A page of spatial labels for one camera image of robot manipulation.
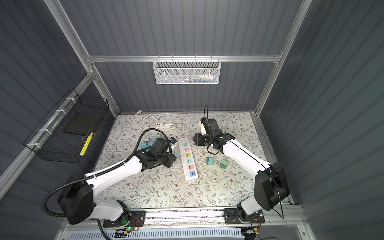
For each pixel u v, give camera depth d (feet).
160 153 2.12
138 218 2.39
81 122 2.50
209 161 3.00
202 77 3.01
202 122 2.52
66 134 2.37
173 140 2.47
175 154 2.57
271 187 1.39
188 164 2.93
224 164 2.97
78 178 1.44
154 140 2.81
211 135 2.09
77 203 1.35
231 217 2.40
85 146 2.26
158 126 3.58
